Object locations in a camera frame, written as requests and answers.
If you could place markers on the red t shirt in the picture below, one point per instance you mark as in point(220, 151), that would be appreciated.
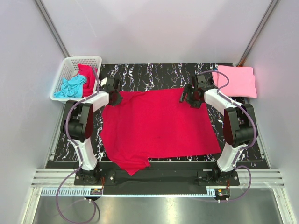
point(155, 124)
point(88, 72)

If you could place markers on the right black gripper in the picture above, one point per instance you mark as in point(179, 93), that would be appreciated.
point(187, 90)

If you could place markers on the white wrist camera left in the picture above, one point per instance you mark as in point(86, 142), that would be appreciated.
point(103, 81)

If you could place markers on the cyan t shirt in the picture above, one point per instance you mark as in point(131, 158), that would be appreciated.
point(72, 88)

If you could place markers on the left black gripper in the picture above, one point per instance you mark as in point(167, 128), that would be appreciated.
point(118, 100)

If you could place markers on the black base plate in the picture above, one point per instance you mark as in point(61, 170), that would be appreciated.
point(162, 178)

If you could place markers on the red t shirt in basket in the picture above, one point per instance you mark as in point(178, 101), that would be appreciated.
point(88, 72)

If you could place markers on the folded pink t shirt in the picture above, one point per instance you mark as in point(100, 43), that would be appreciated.
point(241, 81)

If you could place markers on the white plastic basket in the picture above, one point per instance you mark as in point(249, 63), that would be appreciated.
point(69, 68)

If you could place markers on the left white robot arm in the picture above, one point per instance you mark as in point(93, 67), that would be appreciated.
point(77, 124)

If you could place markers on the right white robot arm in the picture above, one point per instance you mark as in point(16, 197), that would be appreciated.
point(239, 128)

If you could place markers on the aluminium rail frame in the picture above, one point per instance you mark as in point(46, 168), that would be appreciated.
point(260, 198)

